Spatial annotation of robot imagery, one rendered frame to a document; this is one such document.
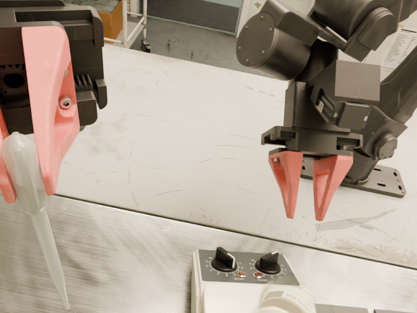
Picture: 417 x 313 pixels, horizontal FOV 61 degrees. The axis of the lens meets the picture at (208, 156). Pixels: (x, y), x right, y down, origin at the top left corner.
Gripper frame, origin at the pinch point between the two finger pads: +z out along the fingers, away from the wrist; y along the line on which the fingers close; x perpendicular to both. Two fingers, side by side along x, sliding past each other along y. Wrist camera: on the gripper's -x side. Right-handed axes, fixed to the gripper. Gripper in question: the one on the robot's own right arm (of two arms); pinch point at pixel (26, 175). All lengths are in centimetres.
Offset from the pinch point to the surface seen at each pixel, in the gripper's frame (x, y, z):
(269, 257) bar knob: 25.6, 22.6, -3.0
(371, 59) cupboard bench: 96, 218, -141
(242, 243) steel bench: 32.3, 23.7, -9.0
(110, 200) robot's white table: 32.5, 7.6, -22.7
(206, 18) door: 116, 143, -256
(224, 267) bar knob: 26.4, 17.1, -4.0
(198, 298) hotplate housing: 25.6, 12.3, -1.4
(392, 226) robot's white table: 32, 50, -3
